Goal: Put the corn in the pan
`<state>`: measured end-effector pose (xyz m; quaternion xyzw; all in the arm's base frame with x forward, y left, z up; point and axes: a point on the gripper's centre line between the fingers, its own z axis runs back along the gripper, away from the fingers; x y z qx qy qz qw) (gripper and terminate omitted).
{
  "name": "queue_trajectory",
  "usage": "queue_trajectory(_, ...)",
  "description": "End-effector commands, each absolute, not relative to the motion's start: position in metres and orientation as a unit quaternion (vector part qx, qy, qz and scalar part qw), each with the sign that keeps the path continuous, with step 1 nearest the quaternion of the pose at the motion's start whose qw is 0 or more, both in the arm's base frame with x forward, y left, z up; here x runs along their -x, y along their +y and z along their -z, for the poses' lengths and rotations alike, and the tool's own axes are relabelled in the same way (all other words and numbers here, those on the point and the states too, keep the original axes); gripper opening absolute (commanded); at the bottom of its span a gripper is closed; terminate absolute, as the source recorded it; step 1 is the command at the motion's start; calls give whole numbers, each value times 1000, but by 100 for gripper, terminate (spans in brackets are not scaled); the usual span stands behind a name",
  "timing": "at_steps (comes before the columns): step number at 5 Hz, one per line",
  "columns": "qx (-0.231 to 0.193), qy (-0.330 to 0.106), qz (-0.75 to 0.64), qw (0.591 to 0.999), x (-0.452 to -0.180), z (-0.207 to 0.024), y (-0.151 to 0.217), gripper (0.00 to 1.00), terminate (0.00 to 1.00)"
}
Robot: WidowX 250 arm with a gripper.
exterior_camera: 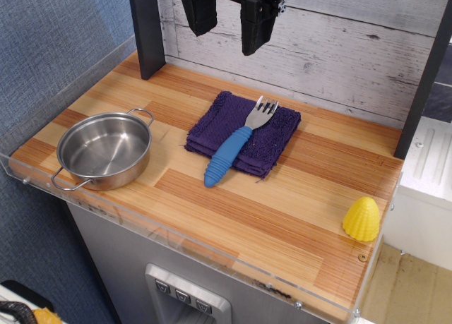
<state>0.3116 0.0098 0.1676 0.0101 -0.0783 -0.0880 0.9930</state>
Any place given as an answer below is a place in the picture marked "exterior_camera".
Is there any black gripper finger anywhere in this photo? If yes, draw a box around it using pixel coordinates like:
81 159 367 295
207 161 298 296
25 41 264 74
240 0 276 56
182 0 218 37

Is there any yellow toy corn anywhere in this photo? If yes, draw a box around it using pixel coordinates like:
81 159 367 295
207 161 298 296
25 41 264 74
342 197 380 242

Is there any stainless steel pan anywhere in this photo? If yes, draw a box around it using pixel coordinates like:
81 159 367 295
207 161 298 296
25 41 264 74
51 108 155 191

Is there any purple folded towel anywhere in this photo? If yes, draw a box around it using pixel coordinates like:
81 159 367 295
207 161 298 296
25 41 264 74
185 91 301 179

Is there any grey toy fridge cabinet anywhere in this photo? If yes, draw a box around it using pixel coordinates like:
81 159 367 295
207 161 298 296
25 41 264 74
69 205 322 323

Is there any silver dispenser button panel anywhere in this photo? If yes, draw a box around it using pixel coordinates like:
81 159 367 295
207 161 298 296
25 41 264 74
145 263 232 323

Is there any yellow black object corner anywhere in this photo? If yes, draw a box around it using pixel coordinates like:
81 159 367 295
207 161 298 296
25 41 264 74
1 301 64 324

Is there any left dark post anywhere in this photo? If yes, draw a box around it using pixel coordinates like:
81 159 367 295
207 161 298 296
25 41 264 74
129 0 166 80

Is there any blue handled metal fork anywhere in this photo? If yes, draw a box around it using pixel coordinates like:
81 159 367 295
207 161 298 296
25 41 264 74
203 96 279 188

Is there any clear acrylic guard rail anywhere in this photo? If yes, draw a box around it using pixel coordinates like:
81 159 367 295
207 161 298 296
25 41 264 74
10 32 408 323

